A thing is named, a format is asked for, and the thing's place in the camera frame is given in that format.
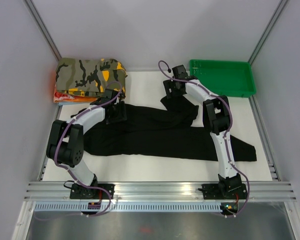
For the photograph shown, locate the black trousers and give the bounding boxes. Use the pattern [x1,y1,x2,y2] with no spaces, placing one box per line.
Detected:
[69,96,258,163]

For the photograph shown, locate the aluminium mounting rail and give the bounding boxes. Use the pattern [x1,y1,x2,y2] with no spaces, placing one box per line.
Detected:
[23,181,297,202]

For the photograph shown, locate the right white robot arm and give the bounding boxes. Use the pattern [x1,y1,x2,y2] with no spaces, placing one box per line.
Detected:
[163,65,248,199]

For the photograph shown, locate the orange folded trousers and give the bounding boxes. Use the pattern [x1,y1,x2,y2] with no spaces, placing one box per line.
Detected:
[53,88,104,105]

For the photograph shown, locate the camouflage folded trousers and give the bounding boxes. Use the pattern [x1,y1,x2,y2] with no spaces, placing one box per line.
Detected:
[54,57,128,99]

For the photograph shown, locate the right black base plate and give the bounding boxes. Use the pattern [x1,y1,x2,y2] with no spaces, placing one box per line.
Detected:
[198,183,248,200]

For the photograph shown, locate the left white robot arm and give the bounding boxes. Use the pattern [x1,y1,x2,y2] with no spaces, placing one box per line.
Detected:
[46,88,127,199]

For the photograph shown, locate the white slotted cable duct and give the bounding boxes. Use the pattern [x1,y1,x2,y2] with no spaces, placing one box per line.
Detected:
[34,201,222,213]

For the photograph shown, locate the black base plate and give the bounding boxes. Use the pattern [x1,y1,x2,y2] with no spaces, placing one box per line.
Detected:
[69,183,115,200]
[198,183,248,200]

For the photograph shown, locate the green plastic tray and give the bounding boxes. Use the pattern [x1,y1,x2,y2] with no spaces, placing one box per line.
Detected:
[189,59,257,98]

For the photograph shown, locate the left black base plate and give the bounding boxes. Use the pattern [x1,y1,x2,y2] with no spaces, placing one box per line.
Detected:
[69,183,115,200]

